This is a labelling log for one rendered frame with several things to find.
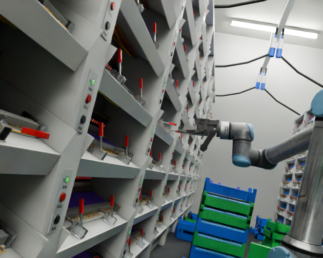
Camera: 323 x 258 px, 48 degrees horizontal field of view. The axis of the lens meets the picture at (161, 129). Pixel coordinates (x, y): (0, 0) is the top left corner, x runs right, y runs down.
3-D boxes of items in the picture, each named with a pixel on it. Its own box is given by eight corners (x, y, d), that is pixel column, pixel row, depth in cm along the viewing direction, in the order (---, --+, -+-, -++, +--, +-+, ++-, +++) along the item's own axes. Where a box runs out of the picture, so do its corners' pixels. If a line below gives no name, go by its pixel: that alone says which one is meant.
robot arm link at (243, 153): (258, 166, 174) (259, 142, 178) (238, 162, 170) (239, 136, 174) (246, 169, 182) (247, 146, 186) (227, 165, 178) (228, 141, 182)
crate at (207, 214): (244, 225, 229) (246, 212, 229) (248, 230, 209) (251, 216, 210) (197, 213, 232) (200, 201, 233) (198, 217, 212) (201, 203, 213)
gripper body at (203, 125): (196, 120, 189) (219, 121, 187) (195, 136, 188) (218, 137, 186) (196, 117, 182) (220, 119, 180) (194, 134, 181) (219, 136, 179)
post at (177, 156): (164, 243, 274) (214, 26, 293) (163, 245, 265) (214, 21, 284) (139, 236, 278) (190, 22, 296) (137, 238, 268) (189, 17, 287)
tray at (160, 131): (169, 145, 204) (179, 131, 204) (150, 130, 145) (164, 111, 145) (141, 126, 208) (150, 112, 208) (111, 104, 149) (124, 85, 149)
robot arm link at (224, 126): (227, 140, 186) (228, 138, 177) (218, 140, 187) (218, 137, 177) (228, 123, 187) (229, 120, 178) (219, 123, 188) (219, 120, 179)
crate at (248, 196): (249, 200, 230) (251, 188, 231) (254, 202, 210) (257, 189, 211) (203, 189, 234) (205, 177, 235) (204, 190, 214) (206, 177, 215)
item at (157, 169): (162, 179, 202) (175, 159, 202) (139, 178, 143) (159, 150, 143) (133, 159, 206) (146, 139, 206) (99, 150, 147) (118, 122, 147)
